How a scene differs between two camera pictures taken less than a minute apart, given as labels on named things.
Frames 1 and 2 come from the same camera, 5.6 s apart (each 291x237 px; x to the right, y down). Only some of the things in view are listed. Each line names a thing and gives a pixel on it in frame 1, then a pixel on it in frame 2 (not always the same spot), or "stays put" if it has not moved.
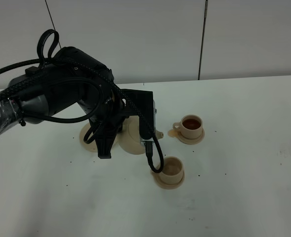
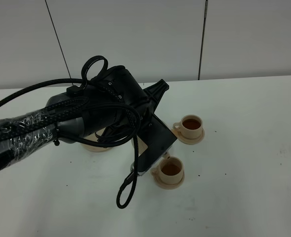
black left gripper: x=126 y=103 -> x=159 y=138
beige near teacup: x=172 y=171 stays put
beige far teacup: x=190 y=126 stays put
